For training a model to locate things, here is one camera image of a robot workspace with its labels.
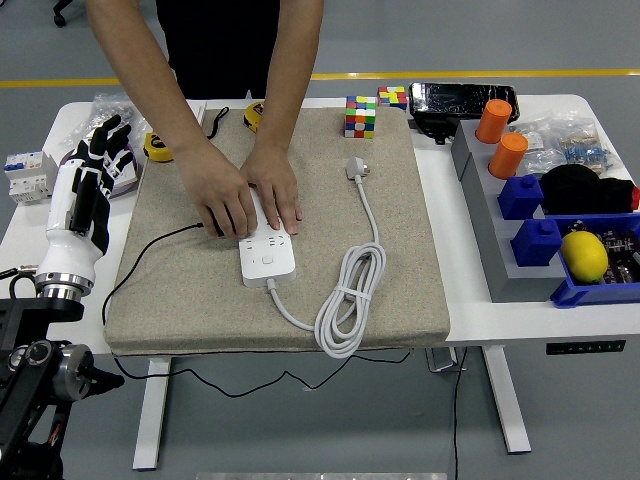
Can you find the black office chair base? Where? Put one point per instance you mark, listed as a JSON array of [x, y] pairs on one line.
[[60, 17]]

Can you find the white switch panel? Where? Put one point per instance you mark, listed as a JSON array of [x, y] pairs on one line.
[[85, 137]]

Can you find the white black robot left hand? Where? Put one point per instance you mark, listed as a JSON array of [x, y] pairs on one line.
[[62, 210]]

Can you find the black stand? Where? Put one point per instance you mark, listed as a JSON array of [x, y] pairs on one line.
[[435, 127]]

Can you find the yellow tape measure red label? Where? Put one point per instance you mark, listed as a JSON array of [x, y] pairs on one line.
[[254, 116]]

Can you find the person's right hand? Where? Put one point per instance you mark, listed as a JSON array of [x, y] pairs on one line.
[[220, 190]]

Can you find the white wall socket panel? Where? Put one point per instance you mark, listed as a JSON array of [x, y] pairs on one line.
[[135, 171]]

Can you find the white table leg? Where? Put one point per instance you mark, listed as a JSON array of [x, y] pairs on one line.
[[150, 425], [507, 400]]

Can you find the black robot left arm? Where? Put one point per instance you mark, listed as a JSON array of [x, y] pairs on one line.
[[30, 310]]

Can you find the orange cylinder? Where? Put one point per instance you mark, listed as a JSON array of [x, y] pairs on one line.
[[492, 120], [507, 155]]

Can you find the grey-brown mat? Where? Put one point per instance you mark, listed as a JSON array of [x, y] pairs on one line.
[[325, 240]]

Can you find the clear bag of small parts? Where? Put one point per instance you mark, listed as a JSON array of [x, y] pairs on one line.
[[535, 142]]

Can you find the white power strip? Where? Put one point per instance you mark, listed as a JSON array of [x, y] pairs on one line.
[[267, 270]]

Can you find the grey box under table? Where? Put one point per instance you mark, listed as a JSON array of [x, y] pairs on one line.
[[442, 361]]

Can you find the person's left forearm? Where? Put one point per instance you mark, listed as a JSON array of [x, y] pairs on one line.
[[290, 65]]

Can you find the clear bag of resistors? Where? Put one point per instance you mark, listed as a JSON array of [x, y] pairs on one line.
[[587, 147]]

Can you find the person's left hand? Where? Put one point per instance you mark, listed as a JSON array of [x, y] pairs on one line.
[[277, 185]]

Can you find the black cloth bundle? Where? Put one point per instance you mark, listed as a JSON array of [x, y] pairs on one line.
[[575, 190]]

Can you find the grey stepped block base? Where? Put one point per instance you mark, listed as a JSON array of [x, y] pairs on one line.
[[490, 240]]

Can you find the colourful puzzle cube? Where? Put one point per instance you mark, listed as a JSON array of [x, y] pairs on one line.
[[392, 97], [360, 117]]

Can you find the dark cylindrical components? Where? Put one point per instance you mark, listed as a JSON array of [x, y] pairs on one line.
[[622, 250]]

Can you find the glossy black wrapped box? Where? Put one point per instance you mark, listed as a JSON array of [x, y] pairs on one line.
[[460, 97]]

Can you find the white wall switch plate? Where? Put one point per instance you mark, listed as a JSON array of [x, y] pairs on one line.
[[199, 112]]

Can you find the blue block with knob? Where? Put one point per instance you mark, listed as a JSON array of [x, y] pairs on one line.
[[535, 245], [520, 197]]

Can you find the black table control panel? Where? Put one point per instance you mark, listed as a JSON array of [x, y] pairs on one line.
[[585, 347]]

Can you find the yellow lemon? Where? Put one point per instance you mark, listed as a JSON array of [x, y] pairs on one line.
[[585, 257]]

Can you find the clear bag of screws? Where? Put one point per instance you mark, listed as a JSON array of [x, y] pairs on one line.
[[107, 107]]

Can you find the white circuit breaker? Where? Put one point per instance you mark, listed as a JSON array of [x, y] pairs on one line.
[[25, 177]]

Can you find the blue plastic bin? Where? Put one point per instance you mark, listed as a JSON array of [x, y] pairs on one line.
[[570, 295]]

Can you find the purple bowl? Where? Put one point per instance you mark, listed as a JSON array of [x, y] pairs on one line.
[[131, 184]]

